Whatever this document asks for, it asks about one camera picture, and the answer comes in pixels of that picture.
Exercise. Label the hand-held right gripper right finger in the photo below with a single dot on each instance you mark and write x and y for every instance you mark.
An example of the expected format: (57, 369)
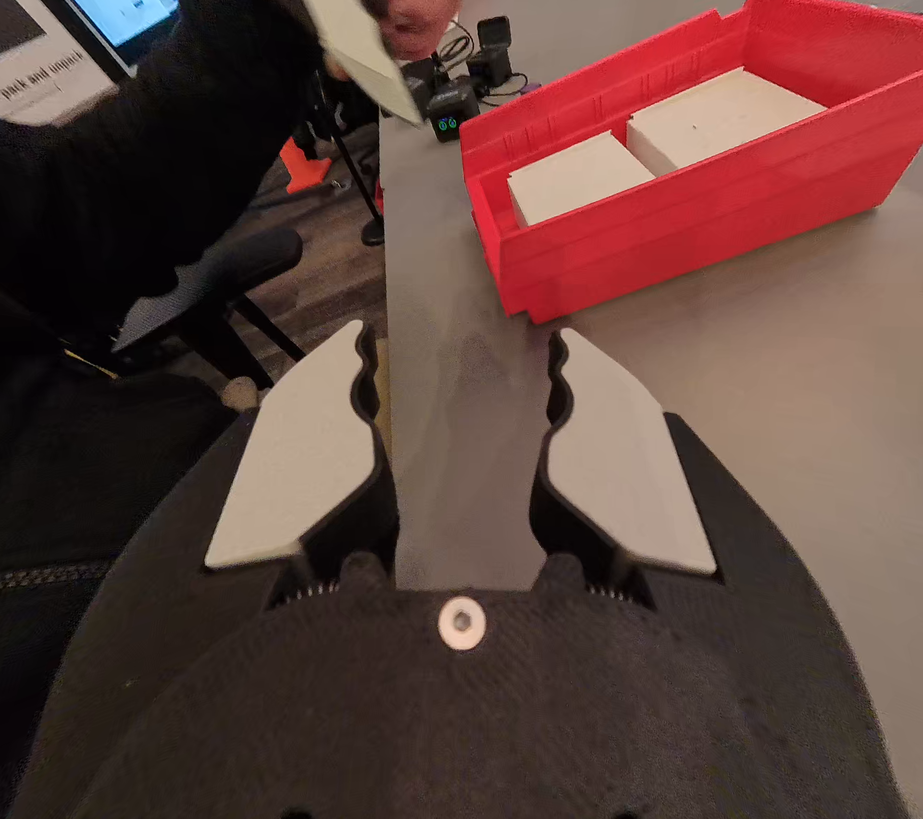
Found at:
(620, 466)

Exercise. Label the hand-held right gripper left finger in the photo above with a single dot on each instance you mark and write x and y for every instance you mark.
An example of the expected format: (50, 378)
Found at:
(295, 458)

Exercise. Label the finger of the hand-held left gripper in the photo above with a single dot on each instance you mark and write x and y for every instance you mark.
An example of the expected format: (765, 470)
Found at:
(339, 11)

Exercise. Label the red plastic bin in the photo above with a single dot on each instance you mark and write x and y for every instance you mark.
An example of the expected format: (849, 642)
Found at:
(649, 242)

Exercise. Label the large white cardboard box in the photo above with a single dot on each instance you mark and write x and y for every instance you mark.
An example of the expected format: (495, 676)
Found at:
(721, 120)

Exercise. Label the person's left forearm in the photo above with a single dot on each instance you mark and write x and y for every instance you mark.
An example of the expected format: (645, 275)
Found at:
(180, 134)

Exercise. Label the black open charging case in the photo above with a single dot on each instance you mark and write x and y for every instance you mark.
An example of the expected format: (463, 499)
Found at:
(492, 51)

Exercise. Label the small white cardboard box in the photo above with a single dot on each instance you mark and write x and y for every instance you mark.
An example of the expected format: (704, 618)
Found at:
(577, 181)

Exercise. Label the small black device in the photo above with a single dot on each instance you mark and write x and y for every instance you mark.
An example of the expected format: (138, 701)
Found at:
(420, 82)

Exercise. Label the black charging case green lights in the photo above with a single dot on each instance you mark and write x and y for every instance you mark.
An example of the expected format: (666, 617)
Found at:
(453, 109)

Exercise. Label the orange plastic object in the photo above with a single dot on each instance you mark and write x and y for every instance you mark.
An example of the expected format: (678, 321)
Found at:
(306, 166)

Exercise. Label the black tripod stand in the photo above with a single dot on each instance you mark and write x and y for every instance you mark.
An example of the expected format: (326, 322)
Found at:
(353, 174)

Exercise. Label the black office chair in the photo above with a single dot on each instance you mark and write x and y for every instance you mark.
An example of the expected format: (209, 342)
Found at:
(238, 256)

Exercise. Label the white printed paper sign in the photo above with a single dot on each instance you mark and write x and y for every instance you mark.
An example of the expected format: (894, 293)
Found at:
(36, 76)

